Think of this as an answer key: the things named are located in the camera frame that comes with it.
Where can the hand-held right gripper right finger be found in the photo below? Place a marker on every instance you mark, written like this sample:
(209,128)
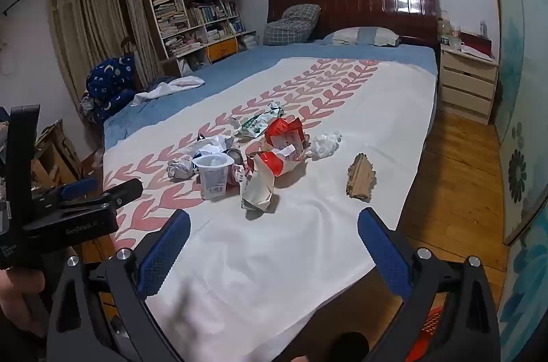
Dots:
(382,251)

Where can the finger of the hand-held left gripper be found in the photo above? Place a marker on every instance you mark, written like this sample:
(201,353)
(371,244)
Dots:
(78,188)
(122,191)

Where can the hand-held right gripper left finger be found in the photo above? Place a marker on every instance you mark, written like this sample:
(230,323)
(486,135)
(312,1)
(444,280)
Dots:
(165,248)

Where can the red plastic basket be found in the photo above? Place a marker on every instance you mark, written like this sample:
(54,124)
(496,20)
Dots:
(430,321)

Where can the white and blue plastic bag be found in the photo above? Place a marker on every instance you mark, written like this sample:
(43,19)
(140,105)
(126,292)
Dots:
(214,143)

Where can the green snack wrapper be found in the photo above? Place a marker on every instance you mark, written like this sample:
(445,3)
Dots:
(257,125)

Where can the person's left hand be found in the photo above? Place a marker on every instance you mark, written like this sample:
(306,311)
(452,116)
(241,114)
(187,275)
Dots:
(17,293)

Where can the brown cardboard box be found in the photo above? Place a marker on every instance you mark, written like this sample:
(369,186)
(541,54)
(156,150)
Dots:
(55,152)

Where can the crumpled grey paper ball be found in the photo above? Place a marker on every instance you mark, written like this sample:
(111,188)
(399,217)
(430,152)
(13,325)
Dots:
(180,169)

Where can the torn cardboard piece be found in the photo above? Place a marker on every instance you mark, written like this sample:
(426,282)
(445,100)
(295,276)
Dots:
(361,178)

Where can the bed with patterned cover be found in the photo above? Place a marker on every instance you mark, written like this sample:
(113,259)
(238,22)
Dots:
(299,242)

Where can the white yogurt cup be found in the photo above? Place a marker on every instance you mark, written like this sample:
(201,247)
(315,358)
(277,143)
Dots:
(212,178)

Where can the crumpled white and red carton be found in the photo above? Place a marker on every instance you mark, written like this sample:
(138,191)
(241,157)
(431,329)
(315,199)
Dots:
(257,190)

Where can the blue moon print blanket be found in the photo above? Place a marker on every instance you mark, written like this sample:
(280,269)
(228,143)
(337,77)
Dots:
(109,81)

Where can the white cloth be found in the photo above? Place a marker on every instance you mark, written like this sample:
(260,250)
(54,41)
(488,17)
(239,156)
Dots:
(169,88)

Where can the white tissue ball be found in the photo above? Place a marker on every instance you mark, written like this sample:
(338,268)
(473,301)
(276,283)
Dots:
(325,144)

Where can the beige curtains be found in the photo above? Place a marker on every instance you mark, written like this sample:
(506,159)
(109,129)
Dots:
(85,24)

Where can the beige nightstand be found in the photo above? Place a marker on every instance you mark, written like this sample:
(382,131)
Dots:
(466,83)

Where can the white bookshelf with books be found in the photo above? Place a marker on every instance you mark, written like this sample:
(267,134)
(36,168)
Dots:
(192,11)

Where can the blue bed sheet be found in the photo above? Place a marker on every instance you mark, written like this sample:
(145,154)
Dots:
(265,58)

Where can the blue floral wardrobe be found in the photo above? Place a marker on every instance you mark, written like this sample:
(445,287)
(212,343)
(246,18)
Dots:
(522,88)

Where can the white and blue pillow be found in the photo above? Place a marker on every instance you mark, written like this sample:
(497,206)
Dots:
(364,35)

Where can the red box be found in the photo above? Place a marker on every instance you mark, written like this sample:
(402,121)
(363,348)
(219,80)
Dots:
(475,41)

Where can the plaid pillow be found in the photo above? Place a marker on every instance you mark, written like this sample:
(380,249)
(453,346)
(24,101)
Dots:
(293,24)

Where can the clear bottle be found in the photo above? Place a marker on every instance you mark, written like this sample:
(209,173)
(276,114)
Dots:
(483,29)

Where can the dark wooden headboard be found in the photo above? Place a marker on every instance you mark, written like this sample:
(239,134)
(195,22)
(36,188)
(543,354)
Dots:
(364,2)

